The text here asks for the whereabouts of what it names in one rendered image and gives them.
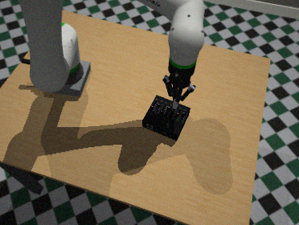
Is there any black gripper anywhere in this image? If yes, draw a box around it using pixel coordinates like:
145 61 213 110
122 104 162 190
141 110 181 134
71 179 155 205
163 74 196 109

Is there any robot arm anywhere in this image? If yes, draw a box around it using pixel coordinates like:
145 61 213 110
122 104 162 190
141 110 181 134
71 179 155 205
18 0 205 92

